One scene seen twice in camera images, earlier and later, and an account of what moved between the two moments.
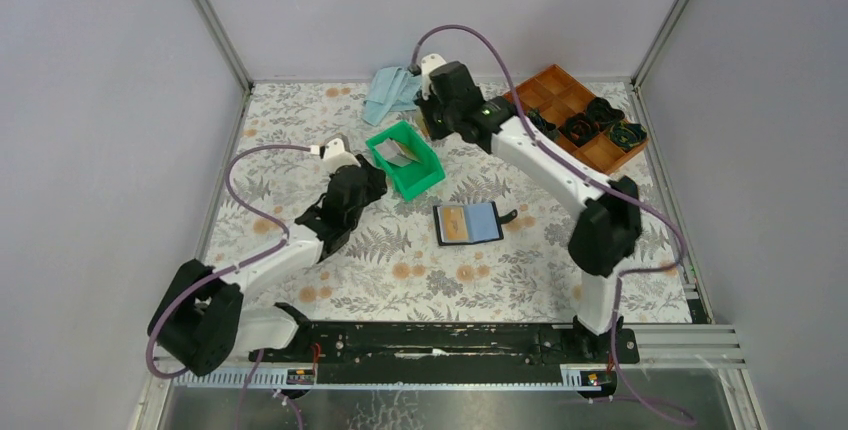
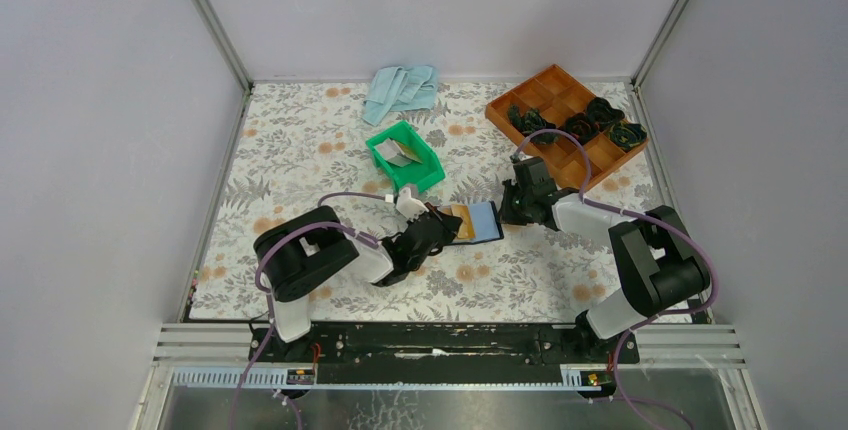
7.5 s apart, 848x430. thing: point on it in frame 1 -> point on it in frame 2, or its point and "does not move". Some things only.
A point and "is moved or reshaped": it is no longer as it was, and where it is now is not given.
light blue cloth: (390, 89) does not move
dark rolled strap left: (546, 127) does not move
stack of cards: (397, 152) does not move
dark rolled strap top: (601, 112) does not move
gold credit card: (455, 227) is moved or reshaped
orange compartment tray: (595, 128) does not move
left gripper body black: (373, 191) -> (446, 235)
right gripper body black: (439, 119) -> (514, 208)
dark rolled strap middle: (579, 128) does not move
